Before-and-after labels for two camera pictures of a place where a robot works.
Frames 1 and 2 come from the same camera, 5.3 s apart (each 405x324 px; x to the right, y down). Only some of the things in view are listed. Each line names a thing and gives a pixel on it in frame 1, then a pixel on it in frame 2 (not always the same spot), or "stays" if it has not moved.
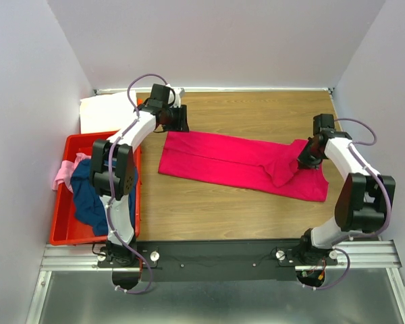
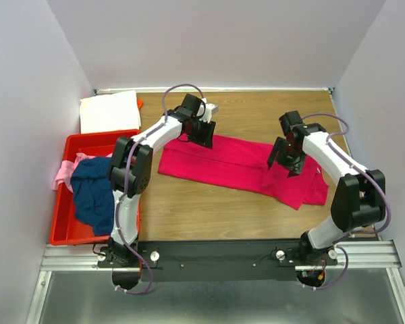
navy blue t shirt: x=89 y=207 stays
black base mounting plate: x=262 y=260 stays
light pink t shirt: x=65 y=173 stays
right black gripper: x=304 y=163 to x=276 y=148
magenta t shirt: x=258 y=163 stays
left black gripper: x=181 y=124 to x=205 y=139
